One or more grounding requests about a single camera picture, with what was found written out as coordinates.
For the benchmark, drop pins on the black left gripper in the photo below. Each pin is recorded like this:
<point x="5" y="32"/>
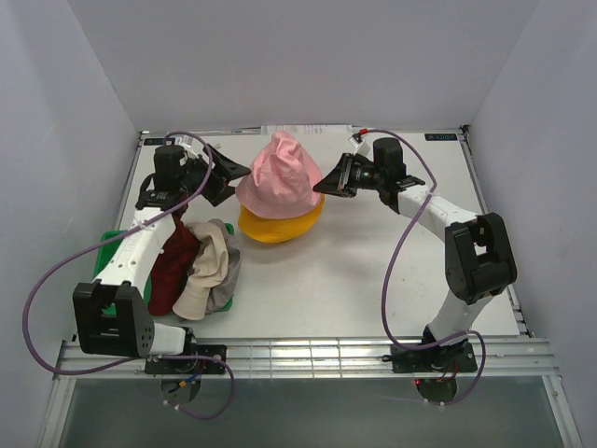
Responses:
<point x="224" y="171"/>

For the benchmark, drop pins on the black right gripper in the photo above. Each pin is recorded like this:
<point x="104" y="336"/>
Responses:
<point x="335" y="182"/>

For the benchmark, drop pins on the pink bucket hat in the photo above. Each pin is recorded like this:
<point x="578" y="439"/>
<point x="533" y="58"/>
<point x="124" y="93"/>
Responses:
<point x="281" y="182"/>

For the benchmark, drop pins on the yellow bucket hat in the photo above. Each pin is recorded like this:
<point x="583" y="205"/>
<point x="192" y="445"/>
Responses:
<point x="276" y="231"/>

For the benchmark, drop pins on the dark red bucket hat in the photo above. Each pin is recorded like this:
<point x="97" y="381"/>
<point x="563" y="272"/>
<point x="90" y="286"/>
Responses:
<point x="169" y="274"/>

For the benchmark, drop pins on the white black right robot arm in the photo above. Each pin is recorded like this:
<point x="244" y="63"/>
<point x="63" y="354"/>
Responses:
<point x="478" y="259"/>

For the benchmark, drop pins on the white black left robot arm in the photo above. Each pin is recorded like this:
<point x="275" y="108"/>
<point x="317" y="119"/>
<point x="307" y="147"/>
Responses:
<point x="111" y="316"/>

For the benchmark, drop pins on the beige bucket hat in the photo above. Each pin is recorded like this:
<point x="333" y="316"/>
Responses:
<point x="208" y="271"/>

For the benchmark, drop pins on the left corner label sticker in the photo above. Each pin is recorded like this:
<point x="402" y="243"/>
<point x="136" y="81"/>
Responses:
<point x="154" y="142"/>

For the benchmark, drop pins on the dark label sticker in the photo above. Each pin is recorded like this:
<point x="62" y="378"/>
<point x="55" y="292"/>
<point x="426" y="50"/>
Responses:
<point x="440" y="137"/>

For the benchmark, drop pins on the grey bucket hat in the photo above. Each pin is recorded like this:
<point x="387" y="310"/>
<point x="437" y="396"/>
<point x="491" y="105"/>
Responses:
<point x="221" y="296"/>

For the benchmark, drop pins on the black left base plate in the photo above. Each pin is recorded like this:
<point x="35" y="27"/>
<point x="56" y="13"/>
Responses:
<point x="197" y="363"/>

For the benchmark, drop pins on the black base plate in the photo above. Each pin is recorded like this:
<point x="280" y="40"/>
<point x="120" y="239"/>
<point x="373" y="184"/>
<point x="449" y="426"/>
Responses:
<point x="197" y="363"/>
<point x="459" y="357"/>

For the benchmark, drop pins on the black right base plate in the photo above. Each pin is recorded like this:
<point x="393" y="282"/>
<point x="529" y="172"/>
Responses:
<point x="459" y="357"/>

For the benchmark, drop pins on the aluminium table frame rail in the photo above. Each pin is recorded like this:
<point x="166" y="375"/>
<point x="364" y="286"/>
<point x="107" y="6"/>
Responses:
<point x="352" y="358"/>

